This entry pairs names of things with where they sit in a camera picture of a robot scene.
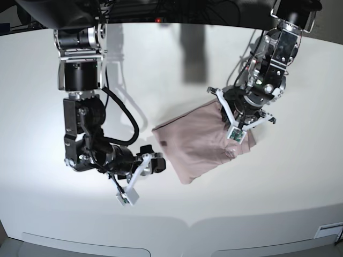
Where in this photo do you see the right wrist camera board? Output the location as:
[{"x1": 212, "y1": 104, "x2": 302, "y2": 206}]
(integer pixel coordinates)
[{"x1": 116, "y1": 188, "x2": 139, "y2": 206}]

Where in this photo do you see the black power strip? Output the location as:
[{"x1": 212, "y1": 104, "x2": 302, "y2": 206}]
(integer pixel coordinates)
[{"x1": 108, "y1": 16, "x2": 163, "y2": 24}]

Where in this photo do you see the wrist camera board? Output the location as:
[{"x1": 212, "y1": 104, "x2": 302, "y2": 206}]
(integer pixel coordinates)
[
  {"x1": 227, "y1": 126, "x2": 247, "y2": 145},
  {"x1": 116, "y1": 188, "x2": 139, "y2": 206}
]

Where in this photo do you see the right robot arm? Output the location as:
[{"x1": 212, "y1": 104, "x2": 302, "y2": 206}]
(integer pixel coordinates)
[{"x1": 19, "y1": 1, "x2": 166, "y2": 185}]

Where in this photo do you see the pink T-shirt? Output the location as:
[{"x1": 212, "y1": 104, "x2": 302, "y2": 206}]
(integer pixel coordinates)
[{"x1": 152, "y1": 100, "x2": 256, "y2": 185}]

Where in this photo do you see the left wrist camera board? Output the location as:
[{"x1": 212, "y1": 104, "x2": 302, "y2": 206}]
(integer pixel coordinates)
[{"x1": 227, "y1": 126, "x2": 247, "y2": 145}]

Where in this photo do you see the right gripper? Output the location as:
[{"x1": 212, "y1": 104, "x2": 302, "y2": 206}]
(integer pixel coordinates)
[{"x1": 101, "y1": 144, "x2": 166, "y2": 192}]

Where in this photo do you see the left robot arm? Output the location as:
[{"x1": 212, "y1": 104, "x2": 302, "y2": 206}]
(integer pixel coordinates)
[{"x1": 207, "y1": 1, "x2": 323, "y2": 140}]

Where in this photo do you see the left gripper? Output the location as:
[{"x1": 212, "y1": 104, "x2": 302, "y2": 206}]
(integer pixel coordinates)
[{"x1": 207, "y1": 87, "x2": 276, "y2": 131}]

